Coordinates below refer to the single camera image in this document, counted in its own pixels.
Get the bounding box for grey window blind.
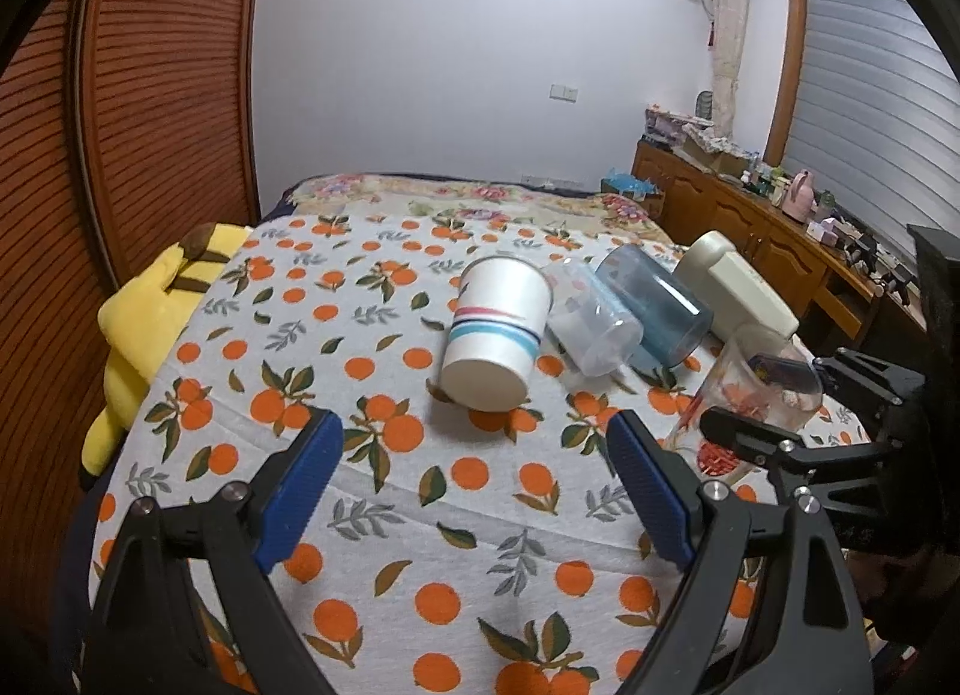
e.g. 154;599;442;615
784;0;958;256

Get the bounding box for floral bed blanket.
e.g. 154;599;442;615
270;173;672;245

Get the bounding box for blue item box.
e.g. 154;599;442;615
601;168;665;218

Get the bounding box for yellow plush toy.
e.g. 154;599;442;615
82;224;251;477

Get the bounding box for wooden sideboard cabinet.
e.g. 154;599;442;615
631;140;928;370

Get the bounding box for clear plastic cup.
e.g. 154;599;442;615
544;259;644;378

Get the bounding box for white wall switch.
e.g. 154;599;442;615
548;84;578;103

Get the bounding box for orange print tablecloth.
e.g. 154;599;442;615
89;214;872;695

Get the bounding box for brown louvered wardrobe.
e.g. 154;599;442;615
2;0;260;670

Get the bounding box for pink thermos jug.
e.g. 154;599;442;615
781;170;815;224

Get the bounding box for clear glass red print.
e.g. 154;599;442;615
662;324;823;486

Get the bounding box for cluttered boxes on sideboard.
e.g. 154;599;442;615
643;105;752;176

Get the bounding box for blue translucent plastic cup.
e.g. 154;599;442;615
597;245;713;375

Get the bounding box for white paper cup striped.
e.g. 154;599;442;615
439;256;553;412

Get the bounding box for wrapped air conditioner pipe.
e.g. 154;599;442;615
713;0;750;137

